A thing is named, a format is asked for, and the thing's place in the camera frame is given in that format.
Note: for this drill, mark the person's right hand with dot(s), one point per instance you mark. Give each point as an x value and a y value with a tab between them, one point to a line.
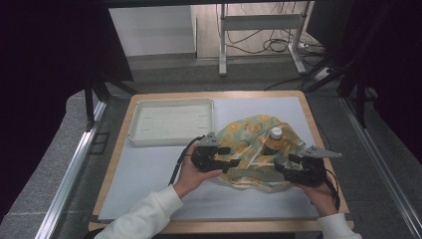
320	199

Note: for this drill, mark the white metal desk frame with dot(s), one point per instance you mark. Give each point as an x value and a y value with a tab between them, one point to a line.
258	22

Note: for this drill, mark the white power strip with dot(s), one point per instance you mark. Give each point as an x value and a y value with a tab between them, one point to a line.
322	74

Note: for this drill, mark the dark curtain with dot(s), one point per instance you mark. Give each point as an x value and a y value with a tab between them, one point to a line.
43	66
398	66

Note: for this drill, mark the orange juice bottle white cap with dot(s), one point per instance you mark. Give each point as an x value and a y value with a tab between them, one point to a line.
274	141

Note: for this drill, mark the orange-print cloth bag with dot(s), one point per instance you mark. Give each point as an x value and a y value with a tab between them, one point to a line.
249	146

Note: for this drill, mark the white plastic tray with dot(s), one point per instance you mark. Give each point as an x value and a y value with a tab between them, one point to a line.
172	122

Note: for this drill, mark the person's left hand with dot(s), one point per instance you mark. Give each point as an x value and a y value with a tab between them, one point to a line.
189	177

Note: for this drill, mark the black metal stand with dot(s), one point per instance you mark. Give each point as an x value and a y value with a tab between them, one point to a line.
360	99
89	103

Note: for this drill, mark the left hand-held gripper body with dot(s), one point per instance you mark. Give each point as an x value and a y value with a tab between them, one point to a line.
205	159

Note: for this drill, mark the black floor bracket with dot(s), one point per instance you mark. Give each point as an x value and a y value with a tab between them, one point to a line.
99	143

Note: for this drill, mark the pale grey table mat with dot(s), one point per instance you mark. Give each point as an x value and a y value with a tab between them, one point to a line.
146	179

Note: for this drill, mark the aluminium frame rail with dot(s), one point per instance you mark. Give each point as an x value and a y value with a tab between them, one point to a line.
381	166
71	166

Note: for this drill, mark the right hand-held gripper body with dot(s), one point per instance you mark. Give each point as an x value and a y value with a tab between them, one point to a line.
310	172

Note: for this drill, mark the white cabinet panel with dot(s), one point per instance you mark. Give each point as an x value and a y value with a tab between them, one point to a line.
152	30

